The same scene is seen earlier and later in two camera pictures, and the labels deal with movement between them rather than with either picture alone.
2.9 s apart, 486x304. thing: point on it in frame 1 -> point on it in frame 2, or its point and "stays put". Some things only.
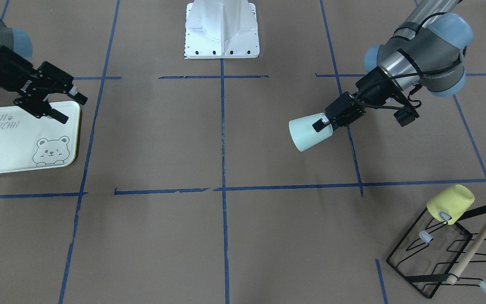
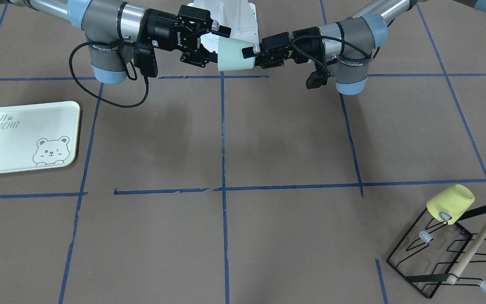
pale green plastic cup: (303, 134) -> (230, 55)
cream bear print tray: (9, 139) stays put
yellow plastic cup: (454, 200) stays put
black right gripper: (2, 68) -> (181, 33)
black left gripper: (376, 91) -> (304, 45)
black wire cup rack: (433, 251) stays put
